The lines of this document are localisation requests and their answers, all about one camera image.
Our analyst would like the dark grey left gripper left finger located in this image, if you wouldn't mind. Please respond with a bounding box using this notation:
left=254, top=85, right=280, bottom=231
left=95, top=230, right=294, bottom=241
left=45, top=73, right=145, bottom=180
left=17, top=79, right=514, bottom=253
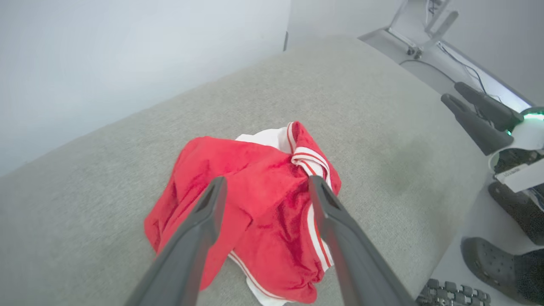
left=125, top=176, right=228, bottom=306

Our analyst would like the white equipment base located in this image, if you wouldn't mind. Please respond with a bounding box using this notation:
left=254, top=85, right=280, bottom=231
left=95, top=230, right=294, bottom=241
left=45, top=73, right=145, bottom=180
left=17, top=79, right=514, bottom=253
left=359, top=0, right=536, bottom=111

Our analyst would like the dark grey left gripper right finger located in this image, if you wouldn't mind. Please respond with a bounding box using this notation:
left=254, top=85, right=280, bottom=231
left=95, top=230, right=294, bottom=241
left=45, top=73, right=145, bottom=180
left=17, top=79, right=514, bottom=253
left=308, top=175, right=419, bottom=306

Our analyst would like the thin black cable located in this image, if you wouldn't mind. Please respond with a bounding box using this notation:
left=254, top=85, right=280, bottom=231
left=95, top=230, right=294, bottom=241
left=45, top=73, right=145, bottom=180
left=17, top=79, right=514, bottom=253
left=399, top=59, right=457, bottom=85
left=437, top=42, right=503, bottom=103

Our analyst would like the red garment with white trim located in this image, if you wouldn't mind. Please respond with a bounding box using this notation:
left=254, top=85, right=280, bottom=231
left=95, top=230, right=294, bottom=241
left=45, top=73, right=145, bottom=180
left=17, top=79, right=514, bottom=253
left=144, top=121, right=342, bottom=306

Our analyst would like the grey clog shoe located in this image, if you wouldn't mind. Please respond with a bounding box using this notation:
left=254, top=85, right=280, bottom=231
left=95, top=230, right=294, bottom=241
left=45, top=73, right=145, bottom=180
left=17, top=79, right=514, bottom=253
left=461, top=237, right=544, bottom=306
left=488, top=182, right=544, bottom=246

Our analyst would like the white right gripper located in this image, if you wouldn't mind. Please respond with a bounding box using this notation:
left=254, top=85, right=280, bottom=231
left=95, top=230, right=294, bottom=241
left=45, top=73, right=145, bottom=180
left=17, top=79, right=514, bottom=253
left=441, top=82, right=544, bottom=159

